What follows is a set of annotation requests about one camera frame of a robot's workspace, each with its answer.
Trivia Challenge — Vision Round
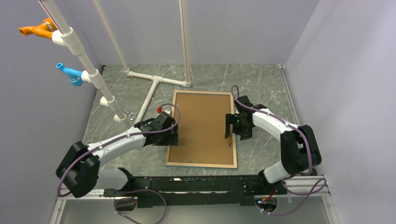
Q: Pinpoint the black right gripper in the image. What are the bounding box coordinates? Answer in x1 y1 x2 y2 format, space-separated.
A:
225 113 252 140

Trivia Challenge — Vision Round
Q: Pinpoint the wooden frame backing board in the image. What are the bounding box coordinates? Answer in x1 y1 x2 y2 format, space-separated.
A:
168 92 234 165

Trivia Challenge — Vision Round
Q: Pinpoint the wooden picture frame with glass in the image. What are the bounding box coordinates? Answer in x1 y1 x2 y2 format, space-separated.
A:
164 90 238 169

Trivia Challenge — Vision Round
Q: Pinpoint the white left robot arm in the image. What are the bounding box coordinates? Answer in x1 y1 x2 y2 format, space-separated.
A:
56 112 180 198

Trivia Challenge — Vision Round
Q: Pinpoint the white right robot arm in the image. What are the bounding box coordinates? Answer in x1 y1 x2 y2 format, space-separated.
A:
225 96 322 194

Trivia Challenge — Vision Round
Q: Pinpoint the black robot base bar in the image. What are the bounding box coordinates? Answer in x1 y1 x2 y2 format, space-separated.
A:
104 175 287 208

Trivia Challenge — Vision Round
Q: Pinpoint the grey metal wrench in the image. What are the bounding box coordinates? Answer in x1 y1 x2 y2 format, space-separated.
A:
120 105 137 121

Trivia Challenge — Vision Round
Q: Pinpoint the blue plastic hook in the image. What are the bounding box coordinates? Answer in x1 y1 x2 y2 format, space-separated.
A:
56 63 84 87

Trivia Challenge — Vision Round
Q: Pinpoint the white PVC pipe rack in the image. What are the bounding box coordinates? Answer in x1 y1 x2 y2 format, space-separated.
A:
37 0 192 127

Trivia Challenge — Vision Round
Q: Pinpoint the orange plastic hook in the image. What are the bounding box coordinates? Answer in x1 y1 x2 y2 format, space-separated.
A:
19 17 57 39

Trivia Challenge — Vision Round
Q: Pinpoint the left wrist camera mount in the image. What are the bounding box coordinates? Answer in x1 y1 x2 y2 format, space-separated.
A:
157 106 172 116

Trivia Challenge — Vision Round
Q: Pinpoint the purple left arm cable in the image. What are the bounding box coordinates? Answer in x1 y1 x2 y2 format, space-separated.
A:
57 103 182 224

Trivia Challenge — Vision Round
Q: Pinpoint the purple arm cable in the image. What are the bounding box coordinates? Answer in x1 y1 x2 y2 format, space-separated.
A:
57 103 182 224
231 85 327 217

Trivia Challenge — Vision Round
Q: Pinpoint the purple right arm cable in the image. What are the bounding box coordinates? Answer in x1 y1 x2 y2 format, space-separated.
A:
231 85 327 217

